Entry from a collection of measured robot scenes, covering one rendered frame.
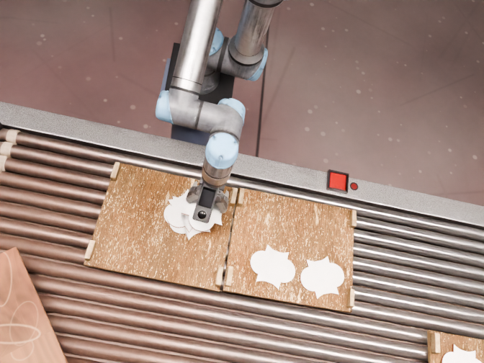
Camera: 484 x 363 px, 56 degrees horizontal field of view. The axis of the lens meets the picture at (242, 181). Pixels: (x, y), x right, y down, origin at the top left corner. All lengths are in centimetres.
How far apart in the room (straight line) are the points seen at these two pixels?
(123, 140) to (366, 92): 198
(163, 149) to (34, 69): 155
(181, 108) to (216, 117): 9
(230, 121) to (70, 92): 184
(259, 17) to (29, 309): 98
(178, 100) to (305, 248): 67
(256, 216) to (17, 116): 86
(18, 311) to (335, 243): 96
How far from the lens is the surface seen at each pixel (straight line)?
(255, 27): 136
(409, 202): 177
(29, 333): 132
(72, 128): 166
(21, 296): 135
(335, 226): 158
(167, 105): 114
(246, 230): 149
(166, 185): 152
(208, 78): 164
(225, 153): 106
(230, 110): 115
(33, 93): 290
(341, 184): 166
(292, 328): 147
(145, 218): 147
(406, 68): 349
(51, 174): 159
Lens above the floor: 232
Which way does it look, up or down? 63 degrees down
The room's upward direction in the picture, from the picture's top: 23 degrees clockwise
